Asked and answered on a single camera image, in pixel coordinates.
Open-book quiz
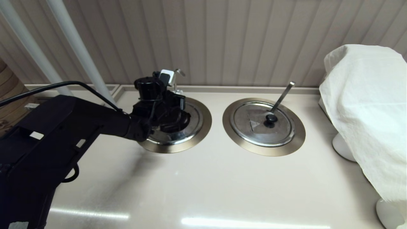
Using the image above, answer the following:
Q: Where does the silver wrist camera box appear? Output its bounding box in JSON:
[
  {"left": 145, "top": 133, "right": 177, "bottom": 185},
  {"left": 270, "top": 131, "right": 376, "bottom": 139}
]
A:
[{"left": 158, "top": 69, "right": 175, "bottom": 86}]

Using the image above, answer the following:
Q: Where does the steel ladle hooked handle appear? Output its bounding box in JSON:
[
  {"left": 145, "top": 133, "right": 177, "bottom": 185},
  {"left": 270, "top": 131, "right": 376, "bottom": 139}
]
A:
[{"left": 172, "top": 68, "right": 186, "bottom": 96}]

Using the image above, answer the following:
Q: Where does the white cloth cover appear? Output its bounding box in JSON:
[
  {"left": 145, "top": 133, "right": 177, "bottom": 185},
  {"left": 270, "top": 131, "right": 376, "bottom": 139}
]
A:
[{"left": 319, "top": 44, "right": 407, "bottom": 223}]

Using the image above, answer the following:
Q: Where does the white rounded stand base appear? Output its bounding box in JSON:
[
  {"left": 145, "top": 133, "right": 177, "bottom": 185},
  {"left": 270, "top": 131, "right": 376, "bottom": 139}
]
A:
[
  {"left": 375, "top": 197, "right": 405, "bottom": 229},
  {"left": 332, "top": 132, "right": 357, "bottom": 162}
]

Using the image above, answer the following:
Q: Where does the right steel pot lid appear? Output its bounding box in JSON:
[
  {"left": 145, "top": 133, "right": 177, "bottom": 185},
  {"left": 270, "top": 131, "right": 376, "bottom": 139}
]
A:
[{"left": 230, "top": 101, "right": 295, "bottom": 147}]

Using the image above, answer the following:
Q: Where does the brass counter ring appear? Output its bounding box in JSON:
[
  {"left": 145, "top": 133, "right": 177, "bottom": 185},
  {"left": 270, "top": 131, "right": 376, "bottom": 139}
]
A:
[
  {"left": 222, "top": 98, "right": 306, "bottom": 156},
  {"left": 137, "top": 97, "right": 212, "bottom": 154}
]

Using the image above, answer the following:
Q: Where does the grey framed recessed tray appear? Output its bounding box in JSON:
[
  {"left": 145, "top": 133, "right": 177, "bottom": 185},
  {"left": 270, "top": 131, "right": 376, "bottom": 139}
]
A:
[{"left": 25, "top": 95, "right": 61, "bottom": 111}]

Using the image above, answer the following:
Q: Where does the hinged steel lid black knob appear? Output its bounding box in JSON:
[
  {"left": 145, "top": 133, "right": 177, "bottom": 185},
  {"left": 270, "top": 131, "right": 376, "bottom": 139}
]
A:
[{"left": 234, "top": 104, "right": 292, "bottom": 143}]

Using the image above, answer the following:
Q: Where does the white round pole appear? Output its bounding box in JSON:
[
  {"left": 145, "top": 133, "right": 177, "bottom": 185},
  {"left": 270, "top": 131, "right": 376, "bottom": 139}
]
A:
[
  {"left": 0, "top": 0, "right": 73, "bottom": 96},
  {"left": 46, "top": 0, "right": 116, "bottom": 107}
]

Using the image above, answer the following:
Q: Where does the steel ladle straight handle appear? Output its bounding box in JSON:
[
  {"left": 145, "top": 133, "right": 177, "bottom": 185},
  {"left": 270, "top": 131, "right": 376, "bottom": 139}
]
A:
[{"left": 270, "top": 81, "right": 296, "bottom": 114}]

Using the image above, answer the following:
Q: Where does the brown wooden steamer stack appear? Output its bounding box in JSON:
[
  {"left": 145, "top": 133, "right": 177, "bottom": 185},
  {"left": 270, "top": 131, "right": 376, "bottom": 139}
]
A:
[{"left": 0, "top": 59, "right": 38, "bottom": 134}]

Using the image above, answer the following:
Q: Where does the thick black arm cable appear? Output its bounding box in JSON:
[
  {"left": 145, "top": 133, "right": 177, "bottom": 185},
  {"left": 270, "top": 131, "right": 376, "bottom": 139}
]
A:
[{"left": 0, "top": 81, "right": 126, "bottom": 114}]

